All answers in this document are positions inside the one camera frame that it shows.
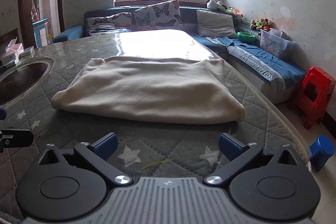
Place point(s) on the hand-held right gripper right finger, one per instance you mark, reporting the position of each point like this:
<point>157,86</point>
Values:
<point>231,145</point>

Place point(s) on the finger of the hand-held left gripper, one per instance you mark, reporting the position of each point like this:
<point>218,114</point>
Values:
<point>2,114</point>
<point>18,138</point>

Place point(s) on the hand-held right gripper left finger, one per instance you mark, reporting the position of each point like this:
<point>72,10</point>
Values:
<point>105,144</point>

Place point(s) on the cream knit garment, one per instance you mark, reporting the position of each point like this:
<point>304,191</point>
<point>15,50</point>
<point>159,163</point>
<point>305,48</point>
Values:
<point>147,90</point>

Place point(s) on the round metal basin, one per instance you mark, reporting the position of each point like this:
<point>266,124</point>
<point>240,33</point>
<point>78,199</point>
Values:
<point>21,79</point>

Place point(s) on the grey quilted star table cover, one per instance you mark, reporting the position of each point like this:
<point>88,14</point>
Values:
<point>183,140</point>

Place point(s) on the yellow strand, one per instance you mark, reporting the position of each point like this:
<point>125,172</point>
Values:
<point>157,163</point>

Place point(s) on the white box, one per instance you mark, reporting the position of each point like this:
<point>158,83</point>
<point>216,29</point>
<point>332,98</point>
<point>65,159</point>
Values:
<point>9,58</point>

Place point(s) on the blue cabinet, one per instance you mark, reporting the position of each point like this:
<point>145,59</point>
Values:
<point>39,32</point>

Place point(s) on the blue plastic stool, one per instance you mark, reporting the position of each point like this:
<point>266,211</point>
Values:
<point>321,148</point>

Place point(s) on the blue sofa cover cloth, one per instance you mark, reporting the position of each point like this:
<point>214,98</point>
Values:
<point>267,61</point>

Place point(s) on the green plastic bowl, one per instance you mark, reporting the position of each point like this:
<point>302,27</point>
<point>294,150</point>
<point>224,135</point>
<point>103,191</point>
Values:
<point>246,37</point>

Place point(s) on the clear plastic storage box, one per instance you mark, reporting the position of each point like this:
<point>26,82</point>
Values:
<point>273,44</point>

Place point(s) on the red plastic stool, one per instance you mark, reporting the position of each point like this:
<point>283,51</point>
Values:
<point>320,77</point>

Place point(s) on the flat butterfly print pillow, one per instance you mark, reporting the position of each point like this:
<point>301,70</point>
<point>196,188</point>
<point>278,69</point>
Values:
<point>107,23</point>

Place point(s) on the grey pillow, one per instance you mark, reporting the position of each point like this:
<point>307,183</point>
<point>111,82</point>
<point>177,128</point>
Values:
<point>215,23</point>

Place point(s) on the brown plush monkey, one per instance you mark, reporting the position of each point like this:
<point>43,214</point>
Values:
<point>267,22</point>

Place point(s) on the pink plush toy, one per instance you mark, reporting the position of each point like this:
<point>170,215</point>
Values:
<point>236,12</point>

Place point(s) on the blue corner sofa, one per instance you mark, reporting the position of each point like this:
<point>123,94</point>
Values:
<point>189,16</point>

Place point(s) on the large butterfly print pillow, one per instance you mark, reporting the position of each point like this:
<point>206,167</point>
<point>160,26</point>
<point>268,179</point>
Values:
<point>157,15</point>

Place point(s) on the black and white plush toy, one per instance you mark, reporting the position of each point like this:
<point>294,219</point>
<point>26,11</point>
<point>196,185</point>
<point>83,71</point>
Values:
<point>212,4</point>

